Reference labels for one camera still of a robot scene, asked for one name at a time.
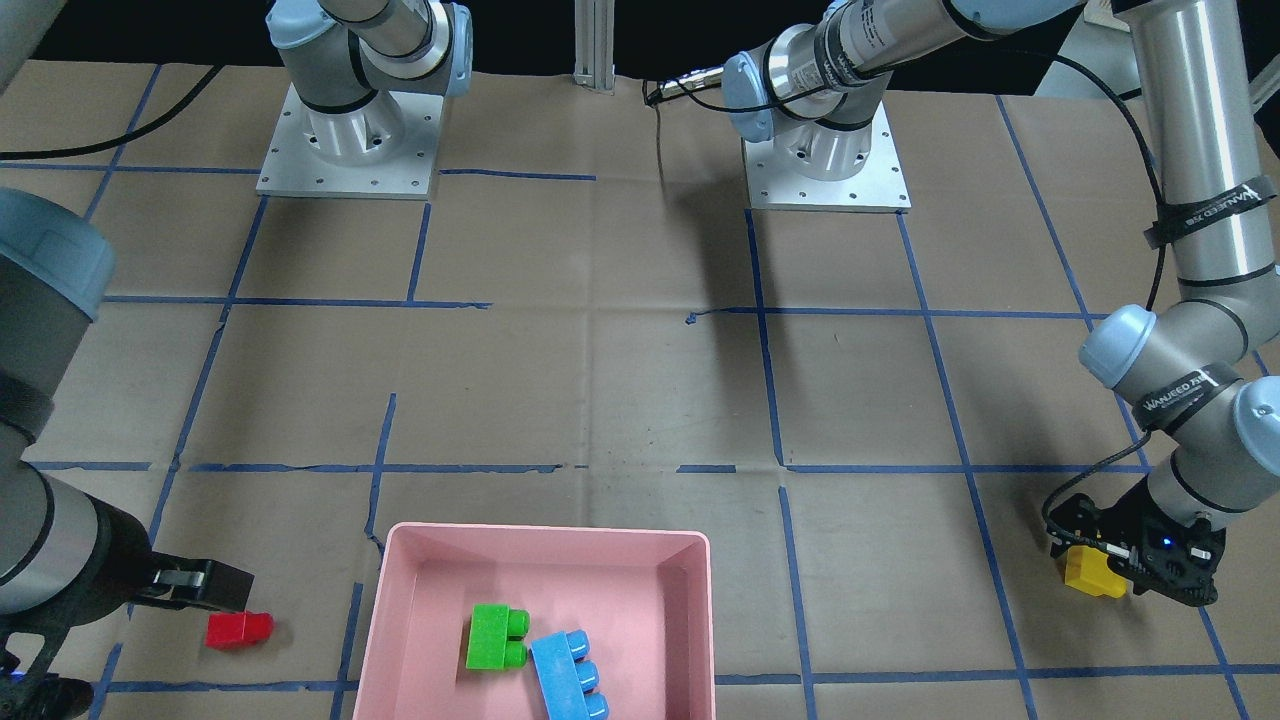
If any blue toy block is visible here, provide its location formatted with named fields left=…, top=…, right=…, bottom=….
left=531, top=629, right=611, bottom=719

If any yellow toy block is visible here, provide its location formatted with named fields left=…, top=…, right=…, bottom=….
left=1062, top=544, right=1128, bottom=600

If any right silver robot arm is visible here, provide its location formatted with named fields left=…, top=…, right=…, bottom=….
left=1, top=1, right=475, bottom=719

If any red toy block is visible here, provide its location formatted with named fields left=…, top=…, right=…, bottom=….
left=204, top=611, right=275, bottom=651

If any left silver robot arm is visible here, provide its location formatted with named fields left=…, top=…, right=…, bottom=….
left=721, top=1, right=1277, bottom=607

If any aluminium frame post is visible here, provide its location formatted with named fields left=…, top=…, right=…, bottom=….
left=572, top=0, right=616, bottom=95

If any green toy block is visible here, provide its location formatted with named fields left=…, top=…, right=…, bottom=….
left=463, top=603, right=531, bottom=671

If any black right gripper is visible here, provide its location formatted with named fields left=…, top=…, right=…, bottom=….
left=1, top=497, right=255, bottom=719

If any pink plastic box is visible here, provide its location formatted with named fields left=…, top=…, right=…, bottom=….
left=355, top=521, right=717, bottom=719

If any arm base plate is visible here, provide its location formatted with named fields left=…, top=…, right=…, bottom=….
left=742, top=105, right=913, bottom=213
left=256, top=88, right=445, bottom=201

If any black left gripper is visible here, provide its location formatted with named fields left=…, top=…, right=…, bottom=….
left=1044, top=480, right=1226, bottom=607

